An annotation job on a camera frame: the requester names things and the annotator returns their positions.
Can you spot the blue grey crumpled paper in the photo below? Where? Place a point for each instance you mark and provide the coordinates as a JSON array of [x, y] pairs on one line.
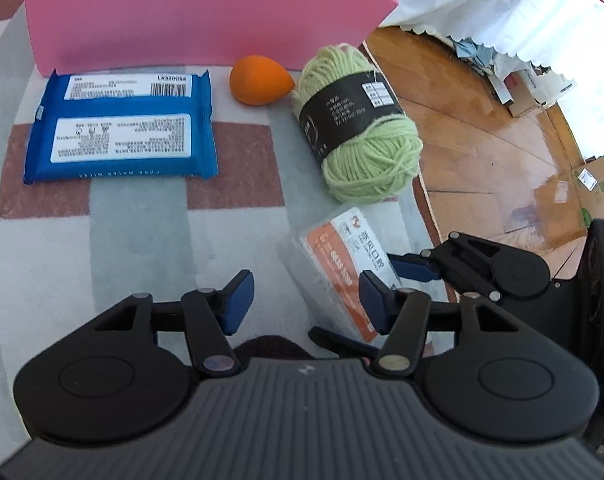
[[474, 52]]

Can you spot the blue wet wipes pack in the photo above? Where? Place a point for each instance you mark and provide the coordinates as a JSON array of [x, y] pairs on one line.
[[121, 130]]

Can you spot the clear box with orange label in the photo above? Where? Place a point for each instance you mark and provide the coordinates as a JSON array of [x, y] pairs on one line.
[[332, 265]]

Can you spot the brown cardboard box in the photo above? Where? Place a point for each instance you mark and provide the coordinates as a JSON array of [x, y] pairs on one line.
[[562, 200]]

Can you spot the orange egg-shaped sponge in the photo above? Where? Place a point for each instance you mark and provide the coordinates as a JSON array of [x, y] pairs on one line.
[[257, 80]]

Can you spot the small white and red box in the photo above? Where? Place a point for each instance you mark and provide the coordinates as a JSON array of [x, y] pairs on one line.
[[522, 95]]

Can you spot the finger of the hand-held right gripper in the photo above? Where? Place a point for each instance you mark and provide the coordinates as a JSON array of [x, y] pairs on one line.
[[342, 342], [412, 267]]

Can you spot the checkered grey and red rug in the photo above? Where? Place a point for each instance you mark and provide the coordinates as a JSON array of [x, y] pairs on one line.
[[131, 240]]

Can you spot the pink cardboard box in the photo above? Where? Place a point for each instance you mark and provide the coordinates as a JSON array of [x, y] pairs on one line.
[[181, 20]]

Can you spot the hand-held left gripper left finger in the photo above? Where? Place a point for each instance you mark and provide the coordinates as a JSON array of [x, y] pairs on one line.
[[236, 302]]

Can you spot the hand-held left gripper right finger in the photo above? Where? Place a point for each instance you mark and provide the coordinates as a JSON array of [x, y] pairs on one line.
[[374, 305]]

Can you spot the green yarn ball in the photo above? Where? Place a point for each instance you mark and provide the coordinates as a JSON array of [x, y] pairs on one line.
[[372, 160]]

